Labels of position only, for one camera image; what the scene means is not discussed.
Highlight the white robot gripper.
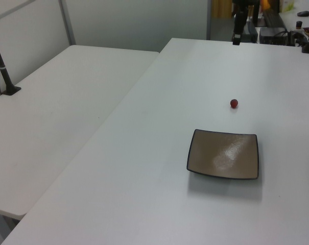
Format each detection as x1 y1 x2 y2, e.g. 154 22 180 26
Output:
232 7 248 46

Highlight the square brown ceramic plate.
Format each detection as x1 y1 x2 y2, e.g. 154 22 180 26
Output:
186 129 260 181

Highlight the black controller box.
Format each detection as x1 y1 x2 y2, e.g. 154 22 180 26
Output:
259 27 289 44

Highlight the wooden cabinet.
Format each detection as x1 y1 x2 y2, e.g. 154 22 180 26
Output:
211 0 233 19

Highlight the green and white box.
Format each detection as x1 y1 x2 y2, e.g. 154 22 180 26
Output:
280 0 296 13

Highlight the white side table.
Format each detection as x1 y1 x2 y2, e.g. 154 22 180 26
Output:
0 44 160 222

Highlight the grey metal post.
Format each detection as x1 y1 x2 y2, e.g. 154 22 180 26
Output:
206 0 213 41

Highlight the dark brown post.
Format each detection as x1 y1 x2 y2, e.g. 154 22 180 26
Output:
251 0 261 27

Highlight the grey partition frame post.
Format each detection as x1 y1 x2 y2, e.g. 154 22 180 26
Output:
58 0 76 47

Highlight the black camera stand pole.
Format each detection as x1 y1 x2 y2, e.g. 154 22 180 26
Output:
0 25 22 96

